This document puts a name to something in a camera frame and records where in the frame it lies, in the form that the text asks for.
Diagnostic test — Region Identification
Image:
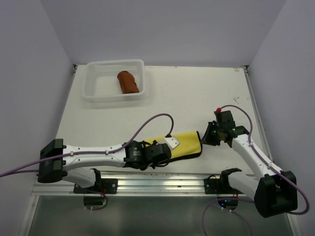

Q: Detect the brown towel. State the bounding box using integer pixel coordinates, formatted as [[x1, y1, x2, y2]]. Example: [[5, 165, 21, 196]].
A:
[[117, 71, 139, 94]]

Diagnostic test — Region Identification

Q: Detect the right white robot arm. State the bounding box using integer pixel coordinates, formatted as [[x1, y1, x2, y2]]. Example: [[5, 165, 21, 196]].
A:
[[202, 109, 298, 218]]

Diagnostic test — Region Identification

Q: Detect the white plastic basket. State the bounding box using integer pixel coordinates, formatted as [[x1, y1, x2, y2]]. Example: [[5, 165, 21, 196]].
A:
[[82, 59, 145, 102]]

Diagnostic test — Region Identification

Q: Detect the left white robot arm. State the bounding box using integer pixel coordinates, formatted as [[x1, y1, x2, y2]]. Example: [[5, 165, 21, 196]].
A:
[[37, 136, 180, 193]]

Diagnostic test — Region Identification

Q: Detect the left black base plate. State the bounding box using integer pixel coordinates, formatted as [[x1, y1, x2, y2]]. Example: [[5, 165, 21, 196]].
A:
[[73, 178, 118, 195]]

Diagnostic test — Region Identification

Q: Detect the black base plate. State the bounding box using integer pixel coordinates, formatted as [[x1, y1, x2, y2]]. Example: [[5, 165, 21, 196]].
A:
[[203, 175, 236, 195], [73, 178, 118, 195]]

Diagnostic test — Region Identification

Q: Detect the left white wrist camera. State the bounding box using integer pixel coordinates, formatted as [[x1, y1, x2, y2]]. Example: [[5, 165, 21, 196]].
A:
[[160, 136, 180, 150]]

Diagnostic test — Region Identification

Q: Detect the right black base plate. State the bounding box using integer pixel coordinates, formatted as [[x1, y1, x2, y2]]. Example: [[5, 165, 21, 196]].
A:
[[203, 175, 236, 195]]

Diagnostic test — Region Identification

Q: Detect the yellow towel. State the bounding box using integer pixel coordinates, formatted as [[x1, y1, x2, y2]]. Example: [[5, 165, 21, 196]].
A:
[[145, 131, 202, 163]]

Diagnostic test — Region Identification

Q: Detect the aluminium mounting rail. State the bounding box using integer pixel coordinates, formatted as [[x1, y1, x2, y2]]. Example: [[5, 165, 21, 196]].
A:
[[31, 172, 288, 197]]

